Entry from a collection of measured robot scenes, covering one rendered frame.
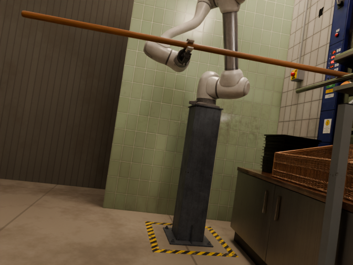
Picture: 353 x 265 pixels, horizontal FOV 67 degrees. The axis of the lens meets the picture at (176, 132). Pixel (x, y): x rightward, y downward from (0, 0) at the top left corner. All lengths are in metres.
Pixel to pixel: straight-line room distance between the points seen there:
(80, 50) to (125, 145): 1.47
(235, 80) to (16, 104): 2.54
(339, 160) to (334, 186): 0.10
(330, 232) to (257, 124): 1.75
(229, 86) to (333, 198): 1.06
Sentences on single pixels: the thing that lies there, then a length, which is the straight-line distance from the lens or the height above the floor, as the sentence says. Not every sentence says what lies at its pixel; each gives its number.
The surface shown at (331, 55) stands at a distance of 2.39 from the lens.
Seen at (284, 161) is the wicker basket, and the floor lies 0.69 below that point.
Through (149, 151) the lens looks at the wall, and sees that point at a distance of 2.54.
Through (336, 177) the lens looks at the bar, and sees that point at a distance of 1.19.
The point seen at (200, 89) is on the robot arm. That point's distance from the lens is 2.03.
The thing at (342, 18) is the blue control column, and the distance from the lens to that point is 2.44.
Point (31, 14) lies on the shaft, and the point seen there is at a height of 1.19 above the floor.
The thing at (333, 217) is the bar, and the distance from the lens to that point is 1.21.
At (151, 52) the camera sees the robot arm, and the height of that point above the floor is 1.21.
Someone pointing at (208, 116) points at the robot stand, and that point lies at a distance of 1.97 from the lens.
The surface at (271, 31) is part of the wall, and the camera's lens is 3.04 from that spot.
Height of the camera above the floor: 0.72
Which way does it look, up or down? 2 degrees up
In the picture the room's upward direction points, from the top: 8 degrees clockwise
